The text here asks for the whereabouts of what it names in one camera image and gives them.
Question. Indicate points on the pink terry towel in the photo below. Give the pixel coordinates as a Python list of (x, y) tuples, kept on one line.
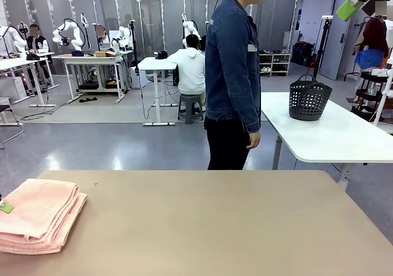
[(40, 214)]

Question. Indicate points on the small white robot arm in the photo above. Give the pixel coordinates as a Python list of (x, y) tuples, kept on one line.
[(66, 30), (122, 36), (13, 40), (190, 27)]

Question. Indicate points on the person's right forearm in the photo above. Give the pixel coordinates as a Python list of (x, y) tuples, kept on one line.
[(253, 113)]

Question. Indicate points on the person's right hand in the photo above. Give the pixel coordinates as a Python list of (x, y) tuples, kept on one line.
[(255, 139)]

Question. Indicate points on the maroon hanging garment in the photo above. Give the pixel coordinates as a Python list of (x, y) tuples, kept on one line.
[(374, 36)]

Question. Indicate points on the grey door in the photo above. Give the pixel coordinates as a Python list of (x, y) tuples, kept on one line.
[(336, 43)]

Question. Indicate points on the blue hanging garment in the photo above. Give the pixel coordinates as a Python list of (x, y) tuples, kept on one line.
[(370, 58)]

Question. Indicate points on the tall black tripod stand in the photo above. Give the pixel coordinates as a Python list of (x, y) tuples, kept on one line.
[(320, 49)]

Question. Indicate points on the black luggage bags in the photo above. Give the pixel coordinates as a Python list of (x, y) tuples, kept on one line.
[(302, 53)]

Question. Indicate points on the black utility cart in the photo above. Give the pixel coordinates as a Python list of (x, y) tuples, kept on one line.
[(370, 89)]

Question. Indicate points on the wooden shoe rack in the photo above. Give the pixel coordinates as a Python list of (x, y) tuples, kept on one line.
[(276, 64)]

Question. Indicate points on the black perforated laundry basket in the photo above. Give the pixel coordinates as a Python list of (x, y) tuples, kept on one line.
[(308, 101)]

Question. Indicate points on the large white rounded table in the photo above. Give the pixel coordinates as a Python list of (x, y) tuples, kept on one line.
[(331, 135)]

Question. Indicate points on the person in denim jacket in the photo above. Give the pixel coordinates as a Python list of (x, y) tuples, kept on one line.
[(230, 73)]

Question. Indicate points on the long white desk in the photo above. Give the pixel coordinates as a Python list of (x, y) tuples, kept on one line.
[(18, 63)]

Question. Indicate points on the seated person black varsity jacket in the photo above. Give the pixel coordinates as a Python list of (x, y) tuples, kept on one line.
[(38, 44)]

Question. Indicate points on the dark blue cap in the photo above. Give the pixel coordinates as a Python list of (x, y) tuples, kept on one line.
[(77, 53)]

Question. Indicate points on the wide white robot desk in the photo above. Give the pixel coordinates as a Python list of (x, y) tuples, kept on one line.
[(92, 59)]

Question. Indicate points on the seated person white hoodie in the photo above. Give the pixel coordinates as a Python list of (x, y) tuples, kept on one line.
[(190, 70)]

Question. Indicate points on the flat cardboard box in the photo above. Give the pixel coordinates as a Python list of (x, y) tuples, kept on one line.
[(106, 54)]

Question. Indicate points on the seated person with laptop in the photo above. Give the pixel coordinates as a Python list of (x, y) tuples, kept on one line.
[(103, 40)]

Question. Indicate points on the grey plastic stool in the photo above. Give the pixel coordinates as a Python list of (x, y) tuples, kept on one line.
[(190, 107)]

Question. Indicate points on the black baseball cap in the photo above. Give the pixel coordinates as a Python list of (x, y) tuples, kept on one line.
[(161, 55)]

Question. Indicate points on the narrow white standing desk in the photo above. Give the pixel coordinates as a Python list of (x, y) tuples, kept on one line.
[(155, 64)]

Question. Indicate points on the thin black camera tripod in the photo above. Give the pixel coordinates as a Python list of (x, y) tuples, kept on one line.
[(133, 43)]

